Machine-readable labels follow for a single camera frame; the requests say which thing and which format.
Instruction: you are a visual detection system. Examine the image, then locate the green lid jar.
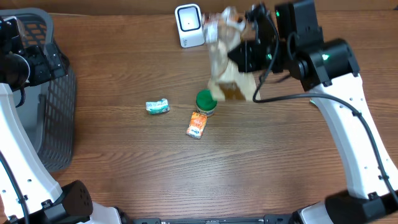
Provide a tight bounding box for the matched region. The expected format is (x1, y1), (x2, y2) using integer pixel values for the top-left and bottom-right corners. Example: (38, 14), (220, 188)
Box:
(196, 89), (218, 116)

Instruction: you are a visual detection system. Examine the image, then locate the grey plastic mesh basket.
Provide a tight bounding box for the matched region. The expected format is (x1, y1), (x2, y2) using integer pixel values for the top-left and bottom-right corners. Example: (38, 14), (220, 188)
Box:
(1, 8), (77, 172)

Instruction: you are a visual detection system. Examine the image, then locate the white barcode scanner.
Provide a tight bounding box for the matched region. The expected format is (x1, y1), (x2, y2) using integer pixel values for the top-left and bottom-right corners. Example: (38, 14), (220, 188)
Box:
(175, 4), (205, 48)

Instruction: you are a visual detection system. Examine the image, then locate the orange snack packet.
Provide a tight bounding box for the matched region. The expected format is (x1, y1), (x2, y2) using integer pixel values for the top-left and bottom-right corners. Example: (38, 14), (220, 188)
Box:
(186, 112), (208, 139)

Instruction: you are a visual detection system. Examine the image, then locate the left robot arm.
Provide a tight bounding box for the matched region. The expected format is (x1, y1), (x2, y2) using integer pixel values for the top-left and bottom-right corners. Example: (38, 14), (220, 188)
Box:
(1, 16), (132, 223)

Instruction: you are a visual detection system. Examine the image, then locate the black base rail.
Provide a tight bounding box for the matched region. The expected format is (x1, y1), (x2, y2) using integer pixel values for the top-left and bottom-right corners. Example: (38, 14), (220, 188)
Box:
(131, 213), (303, 224)

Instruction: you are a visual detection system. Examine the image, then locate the beige brown snack bag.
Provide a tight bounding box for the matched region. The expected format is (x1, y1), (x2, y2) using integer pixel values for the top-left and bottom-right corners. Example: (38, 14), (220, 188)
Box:
(201, 6), (256, 101)

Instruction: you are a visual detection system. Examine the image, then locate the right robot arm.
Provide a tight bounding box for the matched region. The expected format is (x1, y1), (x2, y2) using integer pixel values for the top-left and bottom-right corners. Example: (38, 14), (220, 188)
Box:
(228, 1), (397, 224)

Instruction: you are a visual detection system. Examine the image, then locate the small teal wipes pack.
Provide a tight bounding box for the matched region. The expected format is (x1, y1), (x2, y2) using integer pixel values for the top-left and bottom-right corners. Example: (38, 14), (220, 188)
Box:
(146, 98), (170, 114)

